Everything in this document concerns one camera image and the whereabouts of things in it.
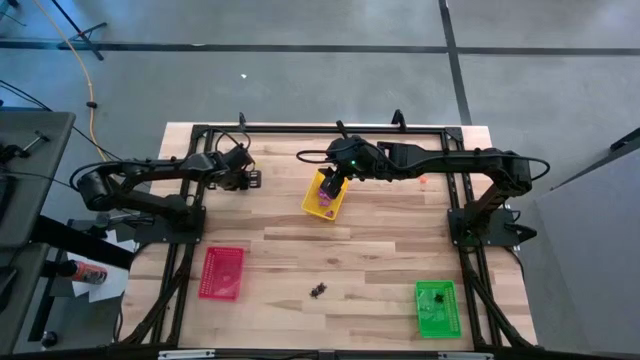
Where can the silver metal bracket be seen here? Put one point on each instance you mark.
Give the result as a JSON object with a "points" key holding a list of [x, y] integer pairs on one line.
{"points": [[187, 354], [465, 356]]}

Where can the black support beam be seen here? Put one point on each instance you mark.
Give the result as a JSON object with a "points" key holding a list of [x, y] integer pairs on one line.
{"points": [[80, 242]]}

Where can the black tripod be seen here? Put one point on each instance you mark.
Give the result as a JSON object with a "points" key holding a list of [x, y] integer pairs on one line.
{"points": [[81, 34]]}

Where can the black aluminium rig frame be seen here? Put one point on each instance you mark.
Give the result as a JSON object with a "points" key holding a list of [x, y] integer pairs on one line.
{"points": [[280, 129]]}

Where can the black plastic spider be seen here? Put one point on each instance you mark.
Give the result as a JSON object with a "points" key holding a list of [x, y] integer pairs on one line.
{"points": [[439, 298], [314, 293], [321, 287]]}

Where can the black bar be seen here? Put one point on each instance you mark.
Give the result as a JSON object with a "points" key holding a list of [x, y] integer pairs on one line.
{"points": [[625, 142]]}

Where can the orange can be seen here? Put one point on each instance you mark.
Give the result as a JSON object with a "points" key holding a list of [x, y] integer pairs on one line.
{"points": [[90, 274]]}

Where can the grey panel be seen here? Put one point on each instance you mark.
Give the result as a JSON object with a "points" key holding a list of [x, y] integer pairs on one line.
{"points": [[590, 275]]}

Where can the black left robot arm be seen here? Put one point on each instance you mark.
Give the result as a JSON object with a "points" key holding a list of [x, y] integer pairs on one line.
{"points": [[145, 202]]}

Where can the black frame hook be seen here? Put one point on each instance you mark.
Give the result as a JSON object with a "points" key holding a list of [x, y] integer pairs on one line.
{"points": [[242, 121], [398, 120]]}

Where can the orange plastic decoration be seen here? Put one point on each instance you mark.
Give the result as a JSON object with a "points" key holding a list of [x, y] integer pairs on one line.
{"points": [[423, 180]]}

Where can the green plastic basket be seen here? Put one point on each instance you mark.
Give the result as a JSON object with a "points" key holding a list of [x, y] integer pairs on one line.
{"points": [[440, 325]]}

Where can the yellow plastic basket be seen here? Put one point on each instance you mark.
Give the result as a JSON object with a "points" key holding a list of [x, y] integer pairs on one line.
{"points": [[312, 202]]}

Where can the red plastic basket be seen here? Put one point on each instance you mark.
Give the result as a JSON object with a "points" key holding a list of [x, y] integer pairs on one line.
{"points": [[220, 272]]}

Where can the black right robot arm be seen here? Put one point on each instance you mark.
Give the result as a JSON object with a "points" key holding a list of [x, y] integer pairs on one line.
{"points": [[450, 160]]}

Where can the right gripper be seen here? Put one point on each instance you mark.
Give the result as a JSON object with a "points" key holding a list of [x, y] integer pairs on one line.
{"points": [[355, 157]]}

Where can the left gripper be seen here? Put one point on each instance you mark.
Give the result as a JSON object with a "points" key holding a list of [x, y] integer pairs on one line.
{"points": [[232, 170]]}

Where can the black knob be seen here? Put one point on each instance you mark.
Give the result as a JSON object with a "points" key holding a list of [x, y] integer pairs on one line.
{"points": [[49, 340]]}

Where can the white paper sheets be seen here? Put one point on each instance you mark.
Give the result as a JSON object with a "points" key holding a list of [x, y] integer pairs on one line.
{"points": [[112, 285]]}

